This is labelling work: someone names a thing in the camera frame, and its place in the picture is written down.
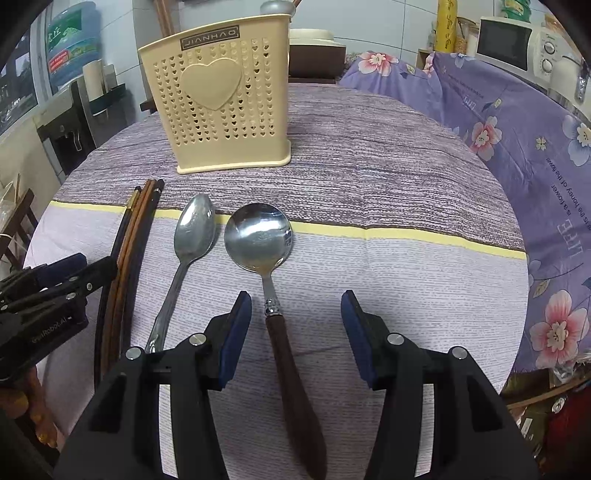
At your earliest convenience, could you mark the yellow roll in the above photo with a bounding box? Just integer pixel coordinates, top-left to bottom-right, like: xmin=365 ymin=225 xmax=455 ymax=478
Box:
xmin=434 ymin=0 xmax=458 ymax=53

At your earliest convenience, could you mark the white microwave oven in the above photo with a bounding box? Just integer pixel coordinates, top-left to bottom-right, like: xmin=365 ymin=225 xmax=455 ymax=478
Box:
xmin=475 ymin=17 xmax=569 ymax=88

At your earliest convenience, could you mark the wooden-handled steel spoon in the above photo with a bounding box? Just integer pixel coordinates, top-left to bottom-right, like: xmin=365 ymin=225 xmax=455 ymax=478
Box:
xmin=224 ymin=203 xmax=328 ymax=479

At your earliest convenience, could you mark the cream plastic utensil holder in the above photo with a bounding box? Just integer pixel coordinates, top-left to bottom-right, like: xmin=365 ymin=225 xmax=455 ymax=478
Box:
xmin=138 ymin=14 xmax=290 ymax=174

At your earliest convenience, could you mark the purple striped tablecloth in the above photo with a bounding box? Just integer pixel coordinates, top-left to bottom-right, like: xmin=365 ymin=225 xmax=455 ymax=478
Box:
xmin=26 ymin=85 xmax=529 ymax=479

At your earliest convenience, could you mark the person's hand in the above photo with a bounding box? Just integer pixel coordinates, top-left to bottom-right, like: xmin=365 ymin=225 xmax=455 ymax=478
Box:
xmin=1 ymin=366 xmax=58 ymax=449

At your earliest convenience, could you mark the white rice cooker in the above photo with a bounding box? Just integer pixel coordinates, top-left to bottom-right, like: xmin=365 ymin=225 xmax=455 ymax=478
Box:
xmin=288 ymin=28 xmax=344 ymax=48

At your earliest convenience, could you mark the white electric kettle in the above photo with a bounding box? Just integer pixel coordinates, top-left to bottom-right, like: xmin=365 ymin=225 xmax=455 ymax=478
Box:
xmin=548 ymin=54 xmax=590 ymax=113

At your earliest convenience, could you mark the water dispenser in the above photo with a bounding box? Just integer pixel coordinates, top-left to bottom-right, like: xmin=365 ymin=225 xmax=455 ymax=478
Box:
xmin=36 ymin=75 xmax=136 ymax=181

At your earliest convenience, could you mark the blue water jug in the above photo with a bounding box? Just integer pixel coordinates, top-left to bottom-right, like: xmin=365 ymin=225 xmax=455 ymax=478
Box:
xmin=46 ymin=1 xmax=102 ymax=90

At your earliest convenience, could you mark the dark black chopstick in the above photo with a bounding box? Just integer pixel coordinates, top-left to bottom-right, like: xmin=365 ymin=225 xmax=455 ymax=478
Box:
xmin=93 ymin=179 xmax=164 ymax=385

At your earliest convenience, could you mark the plain steel spoon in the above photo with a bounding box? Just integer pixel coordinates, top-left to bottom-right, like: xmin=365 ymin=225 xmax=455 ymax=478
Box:
xmin=259 ymin=0 xmax=297 ymax=17

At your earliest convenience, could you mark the purple floral cloth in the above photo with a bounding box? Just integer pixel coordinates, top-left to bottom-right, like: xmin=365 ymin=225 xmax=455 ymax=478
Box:
xmin=339 ymin=51 xmax=590 ymax=374

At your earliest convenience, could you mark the ornate steel spoon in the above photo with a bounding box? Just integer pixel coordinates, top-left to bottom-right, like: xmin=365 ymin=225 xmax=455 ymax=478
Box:
xmin=145 ymin=194 xmax=216 ymax=354

